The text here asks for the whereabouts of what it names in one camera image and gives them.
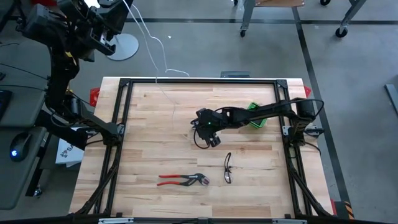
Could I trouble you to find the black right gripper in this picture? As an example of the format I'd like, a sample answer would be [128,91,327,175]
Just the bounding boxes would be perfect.
[191,108,226,148]

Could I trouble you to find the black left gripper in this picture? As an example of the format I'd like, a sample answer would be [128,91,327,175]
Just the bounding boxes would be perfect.
[76,0,134,62]

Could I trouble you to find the thin white cord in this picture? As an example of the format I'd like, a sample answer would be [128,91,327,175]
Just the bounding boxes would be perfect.
[122,0,191,141]

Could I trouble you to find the clear safety glasses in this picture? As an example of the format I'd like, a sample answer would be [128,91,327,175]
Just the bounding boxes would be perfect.
[223,152,234,185]

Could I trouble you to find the white floor lamp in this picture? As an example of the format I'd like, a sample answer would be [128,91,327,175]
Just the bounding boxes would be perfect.
[107,33,140,62]

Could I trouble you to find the green plastic bin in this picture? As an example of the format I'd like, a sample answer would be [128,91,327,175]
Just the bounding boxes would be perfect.
[246,101,268,129]

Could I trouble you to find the metal cart with casters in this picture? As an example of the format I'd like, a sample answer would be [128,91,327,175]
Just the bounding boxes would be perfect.
[320,0,368,39]
[233,0,306,38]

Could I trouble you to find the black support beam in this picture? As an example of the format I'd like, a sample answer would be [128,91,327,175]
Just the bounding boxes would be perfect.
[34,110,88,151]

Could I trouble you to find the white printed cardboard box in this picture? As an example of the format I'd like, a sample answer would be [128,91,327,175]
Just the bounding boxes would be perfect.
[55,126,86,168]

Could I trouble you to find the orange black striped block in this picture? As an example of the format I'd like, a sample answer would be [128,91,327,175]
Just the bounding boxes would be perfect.
[330,198,355,220]

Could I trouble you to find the black computer mouse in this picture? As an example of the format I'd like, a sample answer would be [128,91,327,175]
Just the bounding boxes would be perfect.
[9,132,32,163]

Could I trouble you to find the grey desk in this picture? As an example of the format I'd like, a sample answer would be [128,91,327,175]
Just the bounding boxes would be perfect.
[0,43,52,211]

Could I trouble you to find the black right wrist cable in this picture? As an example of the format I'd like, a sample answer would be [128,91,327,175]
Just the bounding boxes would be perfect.
[193,126,213,149]

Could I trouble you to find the red-handled black pliers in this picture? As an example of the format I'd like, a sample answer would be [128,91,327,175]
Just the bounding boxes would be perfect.
[156,172,210,187]

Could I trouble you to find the black table frame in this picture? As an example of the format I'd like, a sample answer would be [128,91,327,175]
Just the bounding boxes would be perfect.
[73,77,335,220]

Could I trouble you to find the silver metal bracket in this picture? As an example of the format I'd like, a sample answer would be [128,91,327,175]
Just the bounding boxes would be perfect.
[272,218,308,224]
[98,217,134,224]

